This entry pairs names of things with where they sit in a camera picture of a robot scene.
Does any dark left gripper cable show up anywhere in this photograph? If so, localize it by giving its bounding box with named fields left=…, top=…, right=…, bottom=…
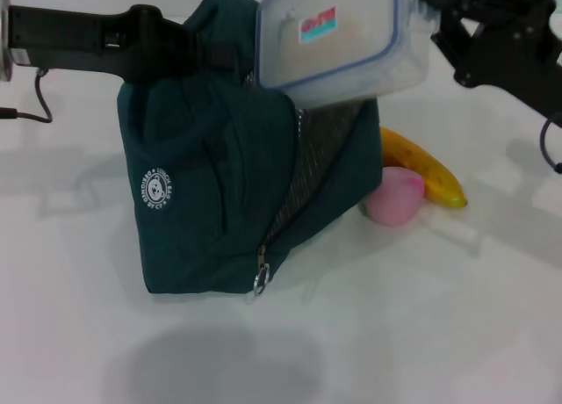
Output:
left=0, top=68, right=54, bottom=125

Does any dark green lunch bag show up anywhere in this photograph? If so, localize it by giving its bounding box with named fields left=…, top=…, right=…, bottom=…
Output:
left=116, top=0, right=382, bottom=298

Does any dark gripper cable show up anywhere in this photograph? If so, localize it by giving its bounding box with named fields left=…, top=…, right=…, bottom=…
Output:
left=0, top=68, right=54, bottom=125
left=538, top=118, right=562, bottom=176

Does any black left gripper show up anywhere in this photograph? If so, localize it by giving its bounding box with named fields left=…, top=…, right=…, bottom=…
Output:
left=8, top=4, right=237, bottom=83

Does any clear plastic food container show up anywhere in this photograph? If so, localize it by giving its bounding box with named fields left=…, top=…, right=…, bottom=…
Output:
left=253, top=0, right=430, bottom=105

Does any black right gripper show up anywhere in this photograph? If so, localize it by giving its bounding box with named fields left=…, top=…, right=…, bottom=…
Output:
left=418, top=0, right=562, bottom=126

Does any dark right gripper cable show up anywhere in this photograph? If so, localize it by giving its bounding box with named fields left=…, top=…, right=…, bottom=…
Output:
left=538, top=118, right=562, bottom=176

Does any yellow banana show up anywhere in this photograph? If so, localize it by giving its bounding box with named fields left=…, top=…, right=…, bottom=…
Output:
left=379, top=126, right=469, bottom=210

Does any pink peach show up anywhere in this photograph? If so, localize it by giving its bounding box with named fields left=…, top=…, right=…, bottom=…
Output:
left=357, top=166, right=426, bottom=227

